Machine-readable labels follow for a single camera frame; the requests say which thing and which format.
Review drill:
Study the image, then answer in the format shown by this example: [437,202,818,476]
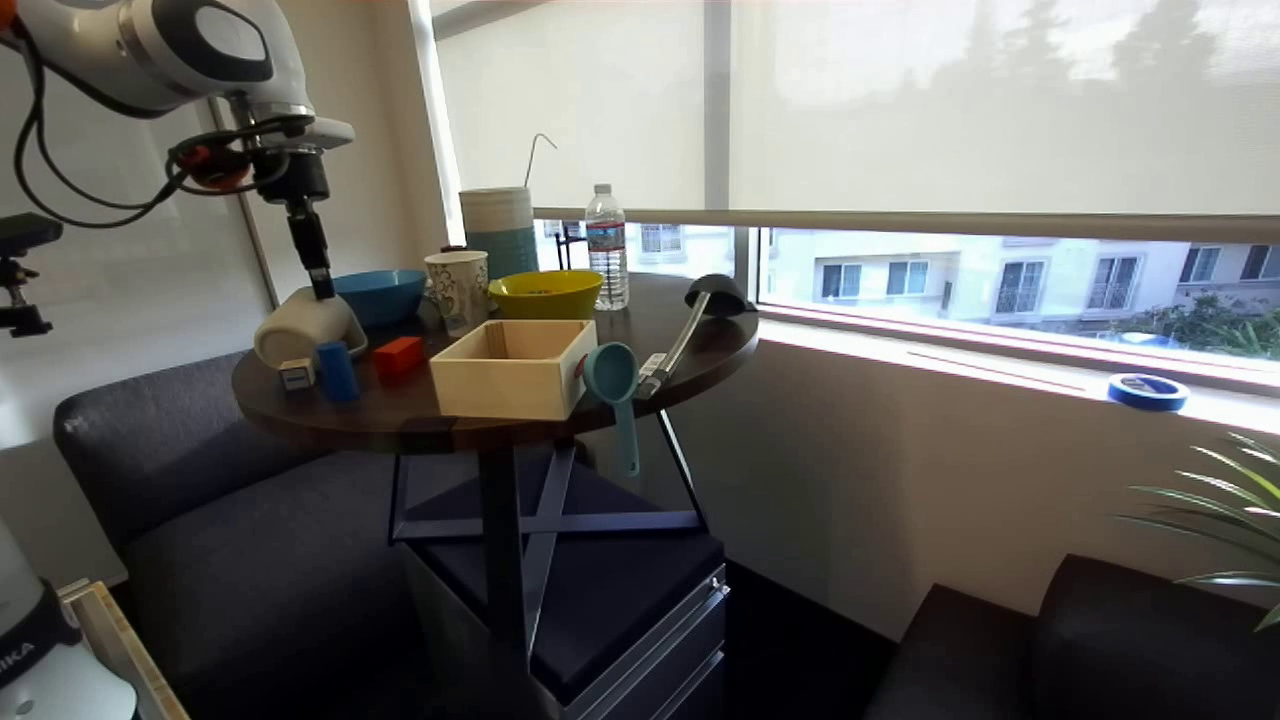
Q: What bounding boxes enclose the bent metal wire rod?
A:
[517,129,564,198]

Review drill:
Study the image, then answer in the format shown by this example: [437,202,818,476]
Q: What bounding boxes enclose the grey fabric sofa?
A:
[47,349,452,720]

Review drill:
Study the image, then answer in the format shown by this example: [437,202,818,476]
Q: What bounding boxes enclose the white black device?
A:
[0,516,141,720]

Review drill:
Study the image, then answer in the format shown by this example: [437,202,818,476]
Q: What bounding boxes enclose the wooden letter cube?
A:
[273,352,326,396]

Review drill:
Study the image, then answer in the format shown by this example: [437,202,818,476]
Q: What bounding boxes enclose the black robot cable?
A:
[8,22,192,233]

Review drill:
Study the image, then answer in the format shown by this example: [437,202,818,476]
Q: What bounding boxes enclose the cream wooden box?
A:
[424,316,601,423]

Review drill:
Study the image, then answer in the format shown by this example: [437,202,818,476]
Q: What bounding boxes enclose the black camera on stand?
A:
[0,210,67,339]

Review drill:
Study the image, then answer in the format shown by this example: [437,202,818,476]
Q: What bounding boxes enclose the black metal table base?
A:
[390,437,712,678]

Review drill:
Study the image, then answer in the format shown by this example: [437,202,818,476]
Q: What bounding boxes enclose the teal plastic scoop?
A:
[581,339,647,485]

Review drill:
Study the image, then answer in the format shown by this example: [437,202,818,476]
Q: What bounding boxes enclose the clear water bottle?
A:
[583,181,634,316]

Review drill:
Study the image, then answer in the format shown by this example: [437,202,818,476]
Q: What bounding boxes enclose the red block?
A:
[367,331,434,388]

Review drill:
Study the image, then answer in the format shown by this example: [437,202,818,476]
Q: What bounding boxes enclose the white patterned mug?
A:
[422,245,498,339]

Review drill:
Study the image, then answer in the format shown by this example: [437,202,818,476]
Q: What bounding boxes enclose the narrow white roller blind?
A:
[427,0,712,215]

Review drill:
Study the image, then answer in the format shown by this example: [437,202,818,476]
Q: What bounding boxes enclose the blue cylinder block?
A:
[317,339,365,409]

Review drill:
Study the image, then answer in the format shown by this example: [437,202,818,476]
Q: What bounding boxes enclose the green plant leaves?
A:
[1128,427,1280,635]

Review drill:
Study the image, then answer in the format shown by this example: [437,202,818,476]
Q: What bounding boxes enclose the blue dish on windowsill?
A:
[1105,370,1194,415]

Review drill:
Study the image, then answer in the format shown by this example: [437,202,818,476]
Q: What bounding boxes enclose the yellow bowl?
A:
[481,270,608,324]

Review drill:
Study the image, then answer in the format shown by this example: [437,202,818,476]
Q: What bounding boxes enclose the light wooden frame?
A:
[57,578,192,720]

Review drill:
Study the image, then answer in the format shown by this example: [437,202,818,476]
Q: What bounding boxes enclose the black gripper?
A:
[255,141,342,304]

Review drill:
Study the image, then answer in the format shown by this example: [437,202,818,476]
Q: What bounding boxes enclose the wide white roller blind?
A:
[725,0,1280,222]

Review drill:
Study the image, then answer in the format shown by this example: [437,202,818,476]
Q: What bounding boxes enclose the dark leather sofa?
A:
[859,551,1280,720]

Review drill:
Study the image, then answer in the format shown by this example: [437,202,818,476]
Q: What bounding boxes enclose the white jug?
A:
[254,286,371,388]

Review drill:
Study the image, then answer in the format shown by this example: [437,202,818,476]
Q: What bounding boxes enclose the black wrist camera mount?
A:
[163,124,263,202]

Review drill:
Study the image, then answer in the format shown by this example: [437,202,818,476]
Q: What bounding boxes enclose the white teal striped vase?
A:
[457,185,545,286]

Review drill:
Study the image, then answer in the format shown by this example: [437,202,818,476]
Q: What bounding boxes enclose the blue plastic bowl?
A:
[329,265,434,331]

